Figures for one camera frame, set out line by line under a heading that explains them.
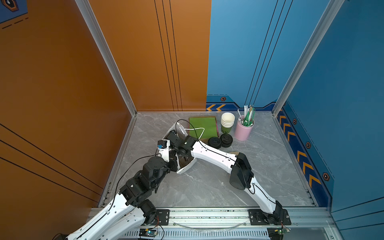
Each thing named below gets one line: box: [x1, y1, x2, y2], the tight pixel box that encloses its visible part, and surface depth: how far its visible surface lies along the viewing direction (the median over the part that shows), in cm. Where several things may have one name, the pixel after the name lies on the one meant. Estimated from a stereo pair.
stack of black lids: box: [219, 133, 233, 148], surface depth 101 cm
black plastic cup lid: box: [208, 137, 222, 149], surface depth 89 cm
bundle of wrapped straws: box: [243, 105, 256, 127], surface depth 95 cm
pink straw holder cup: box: [234, 115, 255, 141], surface depth 101 cm
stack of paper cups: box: [220, 112, 236, 134], surface depth 100 cm
